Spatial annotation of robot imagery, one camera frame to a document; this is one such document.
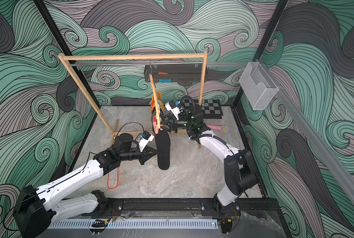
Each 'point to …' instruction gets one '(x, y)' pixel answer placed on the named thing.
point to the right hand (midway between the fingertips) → (157, 122)
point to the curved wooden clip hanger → (154, 87)
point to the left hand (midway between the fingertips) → (157, 150)
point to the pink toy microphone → (223, 128)
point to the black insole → (163, 145)
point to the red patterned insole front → (117, 179)
